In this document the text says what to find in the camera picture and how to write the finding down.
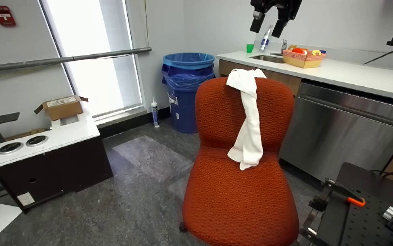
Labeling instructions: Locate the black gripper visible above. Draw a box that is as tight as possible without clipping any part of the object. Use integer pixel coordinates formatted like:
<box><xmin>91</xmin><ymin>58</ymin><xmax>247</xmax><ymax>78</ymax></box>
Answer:
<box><xmin>249</xmin><ymin>0</ymin><xmax>304</xmax><ymax>39</ymax></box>

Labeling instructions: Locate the white towel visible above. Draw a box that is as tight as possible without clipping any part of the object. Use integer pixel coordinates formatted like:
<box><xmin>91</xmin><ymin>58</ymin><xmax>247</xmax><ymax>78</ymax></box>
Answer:
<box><xmin>225</xmin><ymin>67</ymin><xmax>267</xmax><ymax>172</ymax></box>

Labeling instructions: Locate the red fabric office chair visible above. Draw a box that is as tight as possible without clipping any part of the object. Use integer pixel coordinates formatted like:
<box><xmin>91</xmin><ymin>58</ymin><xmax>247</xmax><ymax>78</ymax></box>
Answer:
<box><xmin>180</xmin><ymin>75</ymin><xmax>300</xmax><ymax>246</ymax></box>

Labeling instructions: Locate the chrome faucet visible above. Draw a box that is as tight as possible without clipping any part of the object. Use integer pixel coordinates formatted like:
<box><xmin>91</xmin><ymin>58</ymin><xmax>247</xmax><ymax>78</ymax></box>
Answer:
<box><xmin>277</xmin><ymin>39</ymin><xmax>289</xmax><ymax>56</ymax></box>

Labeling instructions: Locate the steel sink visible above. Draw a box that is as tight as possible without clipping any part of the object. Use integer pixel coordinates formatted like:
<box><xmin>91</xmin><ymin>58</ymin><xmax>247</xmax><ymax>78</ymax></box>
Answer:
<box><xmin>249</xmin><ymin>54</ymin><xmax>285</xmax><ymax>64</ymax></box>

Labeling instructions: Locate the tan basket with toy fruit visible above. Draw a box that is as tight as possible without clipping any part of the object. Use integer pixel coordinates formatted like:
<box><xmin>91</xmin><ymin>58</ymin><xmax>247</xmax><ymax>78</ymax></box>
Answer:
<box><xmin>282</xmin><ymin>45</ymin><xmax>327</xmax><ymax>70</ymax></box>

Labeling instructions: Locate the white kitchen counter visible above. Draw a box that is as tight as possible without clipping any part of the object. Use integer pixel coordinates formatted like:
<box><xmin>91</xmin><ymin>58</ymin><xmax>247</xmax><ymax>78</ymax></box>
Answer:
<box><xmin>215</xmin><ymin>48</ymin><xmax>393</xmax><ymax>104</ymax></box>

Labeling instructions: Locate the blue trash bin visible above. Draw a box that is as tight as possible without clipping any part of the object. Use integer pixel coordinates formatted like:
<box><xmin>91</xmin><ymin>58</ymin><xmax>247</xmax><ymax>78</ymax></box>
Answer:
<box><xmin>161</xmin><ymin>52</ymin><xmax>217</xmax><ymax>136</ymax></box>

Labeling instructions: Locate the stainless steel dishwasher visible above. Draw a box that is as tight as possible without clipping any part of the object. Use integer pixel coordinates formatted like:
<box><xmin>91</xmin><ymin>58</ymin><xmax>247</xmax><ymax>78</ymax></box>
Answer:
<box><xmin>277</xmin><ymin>81</ymin><xmax>393</xmax><ymax>183</ymax></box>

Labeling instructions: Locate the white spray bottle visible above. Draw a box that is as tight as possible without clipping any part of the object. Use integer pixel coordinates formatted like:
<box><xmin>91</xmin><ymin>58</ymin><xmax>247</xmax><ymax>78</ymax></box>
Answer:
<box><xmin>150</xmin><ymin>100</ymin><xmax>161</xmax><ymax>130</ymax></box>

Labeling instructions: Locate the clear floor mat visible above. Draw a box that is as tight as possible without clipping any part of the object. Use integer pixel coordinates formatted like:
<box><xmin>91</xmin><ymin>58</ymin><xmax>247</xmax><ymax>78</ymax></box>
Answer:
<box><xmin>111</xmin><ymin>134</ymin><xmax>193</xmax><ymax>185</ymax></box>

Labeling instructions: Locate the bright window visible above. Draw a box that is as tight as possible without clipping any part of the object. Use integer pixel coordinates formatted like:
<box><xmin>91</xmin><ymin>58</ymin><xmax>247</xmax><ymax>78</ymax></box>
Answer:
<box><xmin>38</xmin><ymin>0</ymin><xmax>146</xmax><ymax>121</ymax></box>

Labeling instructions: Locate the brown cardboard box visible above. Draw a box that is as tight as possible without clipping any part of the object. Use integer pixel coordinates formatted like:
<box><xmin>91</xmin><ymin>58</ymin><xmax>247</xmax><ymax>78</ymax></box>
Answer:
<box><xmin>32</xmin><ymin>95</ymin><xmax>88</xmax><ymax>123</ymax></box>

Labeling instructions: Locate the dark cabinet with white top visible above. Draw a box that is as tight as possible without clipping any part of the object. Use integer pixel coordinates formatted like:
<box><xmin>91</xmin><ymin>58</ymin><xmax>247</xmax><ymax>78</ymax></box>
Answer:
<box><xmin>0</xmin><ymin>114</ymin><xmax>114</xmax><ymax>213</ymax></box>

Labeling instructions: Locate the red fire alarm pull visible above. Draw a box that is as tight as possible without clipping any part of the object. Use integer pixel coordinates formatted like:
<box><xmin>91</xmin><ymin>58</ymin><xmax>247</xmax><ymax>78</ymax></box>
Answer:
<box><xmin>0</xmin><ymin>4</ymin><xmax>17</xmax><ymax>28</ymax></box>

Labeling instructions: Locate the black clamp with orange handle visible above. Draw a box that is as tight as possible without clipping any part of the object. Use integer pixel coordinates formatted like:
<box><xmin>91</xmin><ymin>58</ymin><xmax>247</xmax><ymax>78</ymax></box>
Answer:
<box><xmin>298</xmin><ymin>178</ymin><xmax>367</xmax><ymax>244</ymax></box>

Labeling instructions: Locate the grey wall rail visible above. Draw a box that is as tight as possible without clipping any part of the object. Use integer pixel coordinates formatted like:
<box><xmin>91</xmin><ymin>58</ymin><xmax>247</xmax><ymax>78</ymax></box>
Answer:
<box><xmin>0</xmin><ymin>47</ymin><xmax>152</xmax><ymax>74</ymax></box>

